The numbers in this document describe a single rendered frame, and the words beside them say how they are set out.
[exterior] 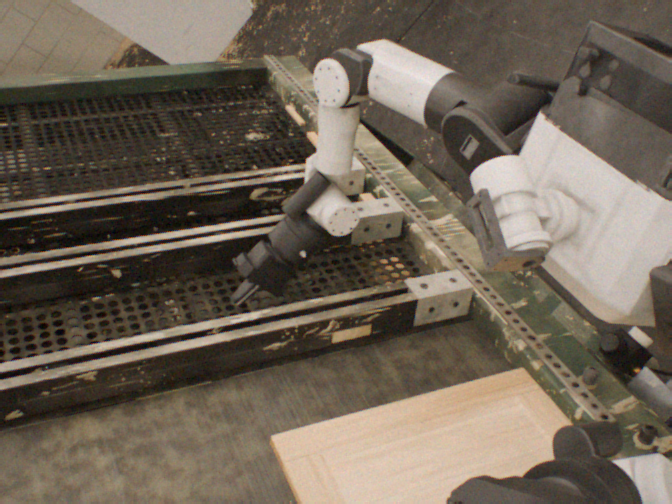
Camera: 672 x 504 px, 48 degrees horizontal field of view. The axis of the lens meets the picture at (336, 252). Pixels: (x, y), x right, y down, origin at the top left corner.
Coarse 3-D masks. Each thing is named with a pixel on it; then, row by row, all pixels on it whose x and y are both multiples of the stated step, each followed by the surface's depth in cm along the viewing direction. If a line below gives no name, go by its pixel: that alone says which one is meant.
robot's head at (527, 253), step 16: (480, 192) 84; (480, 224) 85; (496, 224) 82; (480, 240) 84; (496, 240) 81; (528, 240) 81; (544, 240) 82; (496, 256) 81; (512, 256) 81; (528, 256) 81; (544, 256) 83
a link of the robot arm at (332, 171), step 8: (312, 160) 136; (320, 160) 133; (352, 160) 135; (312, 168) 137; (320, 168) 134; (328, 168) 133; (336, 168) 133; (344, 168) 133; (328, 176) 141; (336, 176) 142
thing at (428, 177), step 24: (264, 120) 251; (360, 120) 271; (240, 144) 256; (384, 144) 282; (408, 168) 285; (432, 168) 298; (432, 192) 272; (456, 216) 260; (528, 288) 230; (552, 288) 226; (552, 312) 221; (576, 312) 216; (576, 336) 213; (600, 336) 208
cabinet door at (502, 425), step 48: (480, 384) 134; (528, 384) 135; (288, 432) 121; (336, 432) 122; (384, 432) 123; (432, 432) 124; (480, 432) 125; (528, 432) 126; (288, 480) 115; (336, 480) 114; (384, 480) 115; (432, 480) 116
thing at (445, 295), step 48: (384, 288) 145; (432, 288) 146; (144, 336) 128; (192, 336) 131; (240, 336) 131; (288, 336) 135; (0, 384) 117; (48, 384) 119; (96, 384) 123; (144, 384) 127
